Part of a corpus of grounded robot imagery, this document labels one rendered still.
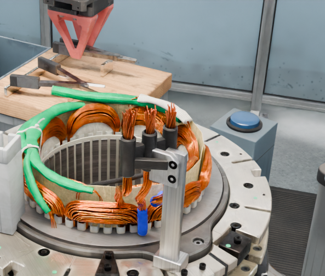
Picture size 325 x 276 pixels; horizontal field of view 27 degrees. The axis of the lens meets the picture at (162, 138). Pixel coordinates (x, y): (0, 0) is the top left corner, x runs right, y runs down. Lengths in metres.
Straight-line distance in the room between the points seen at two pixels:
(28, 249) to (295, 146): 2.46
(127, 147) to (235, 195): 0.20
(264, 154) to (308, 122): 2.27
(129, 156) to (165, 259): 0.11
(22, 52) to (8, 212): 0.53
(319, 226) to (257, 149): 0.26
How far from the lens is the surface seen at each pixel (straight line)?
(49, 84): 0.91
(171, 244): 0.58
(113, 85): 0.97
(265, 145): 0.95
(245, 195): 0.70
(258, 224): 0.66
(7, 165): 0.59
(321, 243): 1.16
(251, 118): 0.95
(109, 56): 0.97
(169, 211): 0.56
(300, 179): 2.80
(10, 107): 0.93
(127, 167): 0.53
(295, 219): 2.55
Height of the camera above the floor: 1.49
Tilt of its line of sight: 30 degrees down
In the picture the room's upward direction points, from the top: 3 degrees clockwise
